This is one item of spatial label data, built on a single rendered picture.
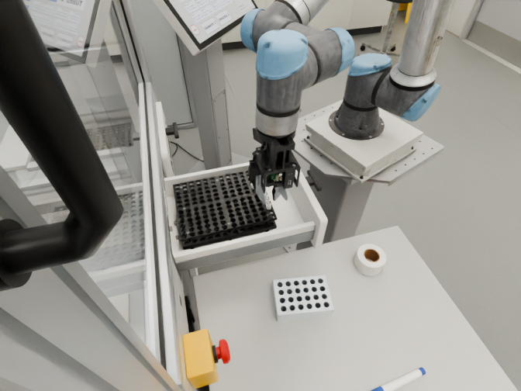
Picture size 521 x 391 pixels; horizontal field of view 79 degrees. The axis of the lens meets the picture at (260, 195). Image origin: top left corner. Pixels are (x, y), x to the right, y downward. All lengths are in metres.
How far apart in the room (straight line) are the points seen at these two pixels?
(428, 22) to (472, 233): 1.51
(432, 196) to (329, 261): 1.51
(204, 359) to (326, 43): 0.55
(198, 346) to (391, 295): 0.47
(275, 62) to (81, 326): 0.40
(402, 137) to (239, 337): 0.80
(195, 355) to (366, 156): 0.75
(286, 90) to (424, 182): 1.92
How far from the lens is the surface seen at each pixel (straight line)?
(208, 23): 1.46
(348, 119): 1.10
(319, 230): 0.73
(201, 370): 0.58
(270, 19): 0.65
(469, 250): 2.09
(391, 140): 1.14
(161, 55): 2.36
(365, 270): 0.83
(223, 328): 0.76
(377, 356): 0.78
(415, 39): 0.91
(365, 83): 1.03
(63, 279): 0.21
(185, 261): 0.71
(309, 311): 0.74
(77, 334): 0.21
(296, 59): 0.49
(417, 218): 2.10
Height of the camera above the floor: 1.47
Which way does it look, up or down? 47 degrees down
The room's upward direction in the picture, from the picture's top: straight up
